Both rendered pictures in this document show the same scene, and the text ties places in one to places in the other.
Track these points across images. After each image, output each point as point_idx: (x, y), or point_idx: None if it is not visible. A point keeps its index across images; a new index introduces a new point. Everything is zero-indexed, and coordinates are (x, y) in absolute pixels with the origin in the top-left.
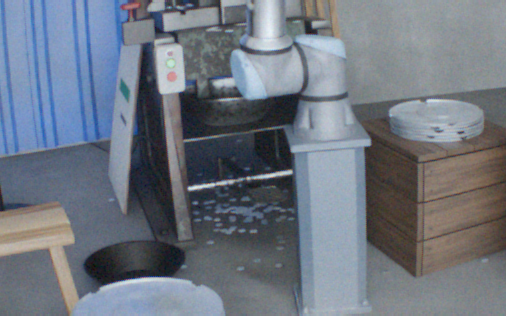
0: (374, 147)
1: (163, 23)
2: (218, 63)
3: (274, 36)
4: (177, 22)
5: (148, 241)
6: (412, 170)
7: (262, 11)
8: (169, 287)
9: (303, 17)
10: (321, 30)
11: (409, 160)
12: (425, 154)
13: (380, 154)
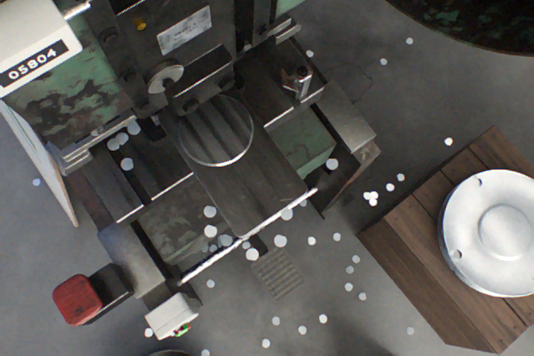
0: (418, 267)
1: (120, 225)
2: (218, 231)
3: None
4: (141, 211)
5: (163, 351)
6: (481, 342)
7: None
8: None
9: (320, 98)
10: (365, 162)
11: (481, 338)
12: (506, 347)
13: (427, 279)
